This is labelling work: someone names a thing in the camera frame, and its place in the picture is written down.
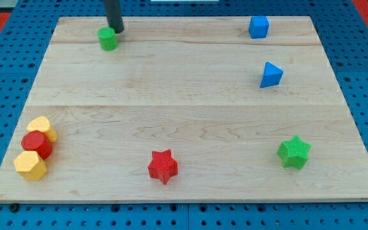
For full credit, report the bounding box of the yellow heart block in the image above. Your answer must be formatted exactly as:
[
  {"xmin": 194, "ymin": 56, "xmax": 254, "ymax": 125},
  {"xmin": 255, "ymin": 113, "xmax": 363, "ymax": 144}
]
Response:
[{"xmin": 26, "ymin": 116, "xmax": 58, "ymax": 143}]

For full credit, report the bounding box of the green cylinder block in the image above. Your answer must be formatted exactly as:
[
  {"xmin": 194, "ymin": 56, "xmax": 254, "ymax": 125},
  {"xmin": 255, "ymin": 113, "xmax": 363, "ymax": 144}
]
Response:
[{"xmin": 97, "ymin": 27, "xmax": 118, "ymax": 51}]

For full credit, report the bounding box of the blue triangle block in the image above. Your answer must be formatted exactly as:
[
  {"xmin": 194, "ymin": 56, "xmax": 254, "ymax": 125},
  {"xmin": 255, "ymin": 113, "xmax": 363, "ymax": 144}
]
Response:
[{"xmin": 260, "ymin": 62, "xmax": 284, "ymax": 88}]

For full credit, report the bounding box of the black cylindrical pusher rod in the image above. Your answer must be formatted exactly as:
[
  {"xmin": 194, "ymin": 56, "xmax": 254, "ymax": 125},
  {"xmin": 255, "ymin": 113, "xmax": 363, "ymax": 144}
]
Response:
[{"xmin": 103, "ymin": 0, "xmax": 124, "ymax": 34}]

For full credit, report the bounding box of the red cylinder block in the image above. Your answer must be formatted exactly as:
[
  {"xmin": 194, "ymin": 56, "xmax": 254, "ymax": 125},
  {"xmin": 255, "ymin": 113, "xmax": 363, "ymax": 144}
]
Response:
[{"xmin": 21, "ymin": 130, "xmax": 53, "ymax": 160}]

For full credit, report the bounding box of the yellow hexagon block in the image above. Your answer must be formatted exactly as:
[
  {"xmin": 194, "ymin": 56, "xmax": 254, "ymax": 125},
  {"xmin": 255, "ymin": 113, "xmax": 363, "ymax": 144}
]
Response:
[{"xmin": 13, "ymin": 151, "xmax": 47, "ymax": 181}]

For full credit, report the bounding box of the red star block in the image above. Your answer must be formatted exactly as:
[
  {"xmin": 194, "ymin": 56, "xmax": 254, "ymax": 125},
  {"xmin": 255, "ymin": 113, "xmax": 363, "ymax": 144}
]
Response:
[{"xmin": 148, "ymin": 149, "xmax": 178, "ymax": 185}]

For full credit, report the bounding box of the green star block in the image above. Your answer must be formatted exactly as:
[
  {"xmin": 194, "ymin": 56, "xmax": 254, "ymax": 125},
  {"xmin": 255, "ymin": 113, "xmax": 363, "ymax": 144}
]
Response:
[{"xmin": 277, "ymin": 135, "xmax": 312, "ymax": 170}]

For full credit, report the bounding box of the blue cube block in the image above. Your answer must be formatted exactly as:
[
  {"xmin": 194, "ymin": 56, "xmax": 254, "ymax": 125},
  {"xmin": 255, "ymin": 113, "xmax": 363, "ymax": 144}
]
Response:
[{"xmin": 249, "ymin": 16, "xmax": 270, "ymax": 39}]

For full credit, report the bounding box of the light wooden board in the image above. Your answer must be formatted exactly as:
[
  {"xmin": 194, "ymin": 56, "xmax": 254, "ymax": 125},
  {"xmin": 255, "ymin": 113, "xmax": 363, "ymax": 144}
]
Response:
[{"xmin": 0, "ymin": 16, "xmax": 368, "ymax": 204}]

